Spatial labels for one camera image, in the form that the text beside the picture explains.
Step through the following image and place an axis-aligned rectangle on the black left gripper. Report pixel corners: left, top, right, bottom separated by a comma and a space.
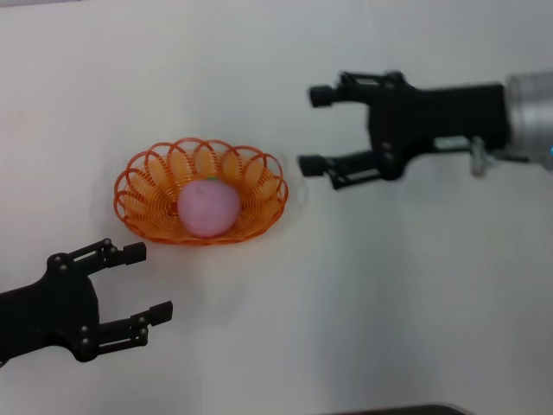
0, 237, 174, 364

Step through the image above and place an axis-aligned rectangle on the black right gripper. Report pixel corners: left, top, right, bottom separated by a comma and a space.
296, 71, 512, 191

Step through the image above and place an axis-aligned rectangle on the orange plastic woven basket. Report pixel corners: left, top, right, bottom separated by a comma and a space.
112, 137, 289, 246

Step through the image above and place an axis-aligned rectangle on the pink peach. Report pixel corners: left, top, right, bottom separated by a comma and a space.
176, 176, 241, 239

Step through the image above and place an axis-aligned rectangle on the dark robot torso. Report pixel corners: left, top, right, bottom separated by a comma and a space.
332, 404, 467, 415

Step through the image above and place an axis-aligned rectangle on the right arm cable with connector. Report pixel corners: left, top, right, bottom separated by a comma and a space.
469, 136, 531, 176

